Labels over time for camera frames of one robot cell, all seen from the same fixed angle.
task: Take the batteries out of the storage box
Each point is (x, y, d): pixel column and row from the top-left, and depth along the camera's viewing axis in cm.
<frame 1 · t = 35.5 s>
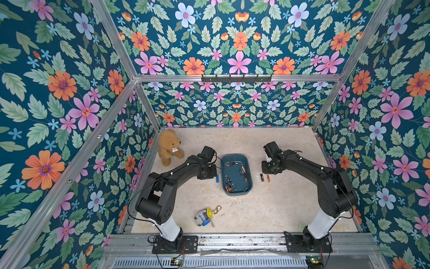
left hand: (215, 173, 92), fingers closed
right hand: (266, 169, 94), fingers closed
brown teddy bear: (168, 145, 92), point 17 cm above the table
teal plastic storage box: (236, 174, 98), on the table
keychain toy with yellow cap: (204, 216, 79), point 5 cm above the table
black gold AA battery: (262, 177, 97), on the table
red orange AAA battery: (269, 179, 97), on the table

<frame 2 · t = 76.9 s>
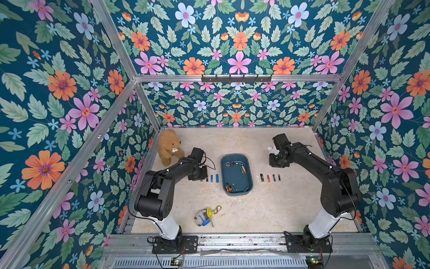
left hand: (205, 174, 95), fingers open
right hand: (273, 162, 92), fingers open
the named things where they were.

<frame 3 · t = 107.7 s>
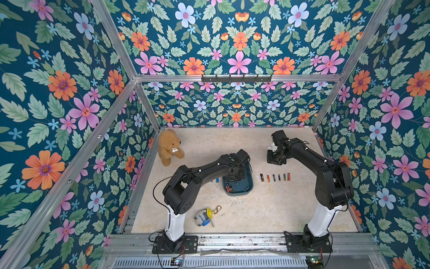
left hand: (242, 177, 91), fingers closed
right hand: (270, 159, 94), fingers open
green battery: (284, 177, 97), on the table
red Huahong battery: (288, 176, 97), on the table
the other named things where they were.

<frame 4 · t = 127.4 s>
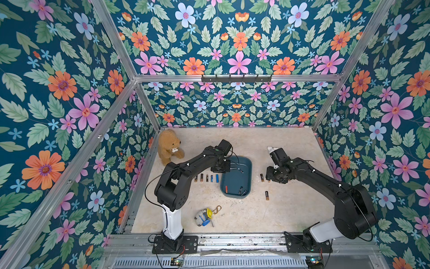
left hand: (228, 169, 93), fingers closed
right hand: (270, 176, 88), fingers open
black copper battery row: (267, 195, 90), on the table
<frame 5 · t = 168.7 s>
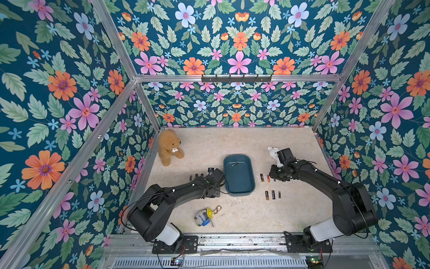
left hand: (216, 190, 90), fingers closed
right hand: (272, 173, 91), fingers open
dark blue battery row: (273, 194, 90), on the table
black silver battery: (279, 194, 90), on the table
